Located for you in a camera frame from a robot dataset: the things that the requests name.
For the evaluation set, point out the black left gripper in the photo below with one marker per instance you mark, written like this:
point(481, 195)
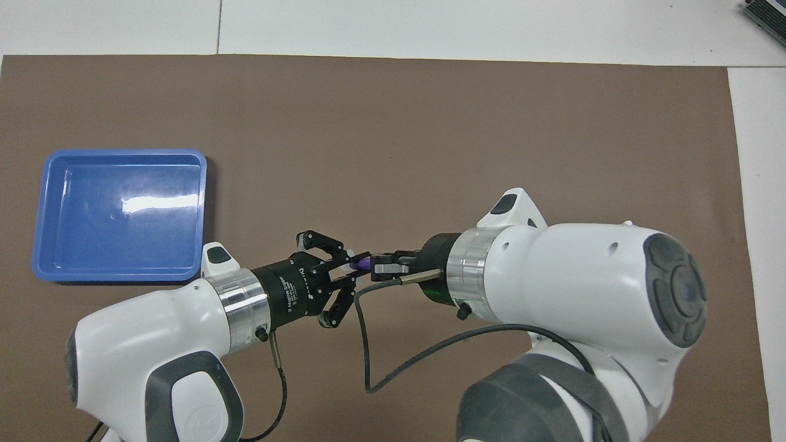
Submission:
point(291, 291)

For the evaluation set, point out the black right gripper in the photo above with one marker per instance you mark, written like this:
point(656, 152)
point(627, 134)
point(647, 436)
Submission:
point(439, 264)

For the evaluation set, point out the purple marker pen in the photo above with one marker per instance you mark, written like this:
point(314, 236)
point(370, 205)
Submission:
point(362, 264)

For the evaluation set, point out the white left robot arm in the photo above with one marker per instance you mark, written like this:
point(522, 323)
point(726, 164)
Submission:
point(135, 344)

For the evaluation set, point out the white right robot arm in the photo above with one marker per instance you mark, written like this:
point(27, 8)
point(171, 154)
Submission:
point(583, 288)

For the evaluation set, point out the blue plastic tray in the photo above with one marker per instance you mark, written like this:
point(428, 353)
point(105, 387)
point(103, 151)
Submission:
point(123, 233)

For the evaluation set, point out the brown table mat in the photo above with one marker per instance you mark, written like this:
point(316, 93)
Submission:
point(393, 153)

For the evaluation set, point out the grey ribbed metal object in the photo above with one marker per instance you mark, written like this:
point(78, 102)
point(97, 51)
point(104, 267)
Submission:
point(767, 15)

